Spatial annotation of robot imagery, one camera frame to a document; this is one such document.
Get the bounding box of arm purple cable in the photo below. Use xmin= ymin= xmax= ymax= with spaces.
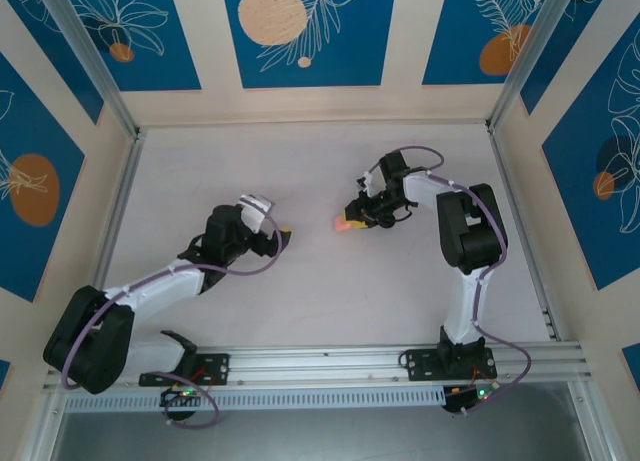
xmin=367 ymin=144 xmax=532 ymax=417
xmin=60 ymin=208 xmax=281 ymax=430

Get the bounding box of aluminium mounting rail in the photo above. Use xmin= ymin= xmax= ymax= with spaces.
xmin=42 ymin=343 xmax=594 ymax=393

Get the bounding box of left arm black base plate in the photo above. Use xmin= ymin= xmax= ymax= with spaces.
xmin=138 ymin=353 xmax=231 ymax=387

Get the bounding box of aluminium frame post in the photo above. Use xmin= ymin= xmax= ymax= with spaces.
xmin=37 ymin=0 xmax=141 ymax=138
xmin=487 ymin=0 xmax=574 ymax=132

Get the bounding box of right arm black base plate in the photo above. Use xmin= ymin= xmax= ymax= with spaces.
xmin=403 ymin=348 xmax=499 ymax=382

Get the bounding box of black controller board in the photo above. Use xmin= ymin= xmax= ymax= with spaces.
xmin=159 ymin=385 xmax=201 ymax=408
xmin=443 ymin=382 xmax=501 ymax=415

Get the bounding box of grey metal panel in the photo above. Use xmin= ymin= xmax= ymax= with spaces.
xmin=49 ymin=408 xmax=591 ymax=461

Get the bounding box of white slotted cable duct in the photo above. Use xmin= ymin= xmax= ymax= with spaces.
xmin=63 ymin=386 xmax=449 ymax=413

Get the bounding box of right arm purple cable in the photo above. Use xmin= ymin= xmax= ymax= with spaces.
xmin=367 ymin=144 xmax=532 ymax=417

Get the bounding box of aluminium table edge rail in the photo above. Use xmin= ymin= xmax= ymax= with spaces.
xmin=487 ymin=123 xmax=559 ymax=342
xmin=92 ymin=128 xmax=147 ymax=292

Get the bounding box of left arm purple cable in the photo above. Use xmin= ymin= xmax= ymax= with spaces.
xmin=60 ymin=208 xmax=281 ymax=430

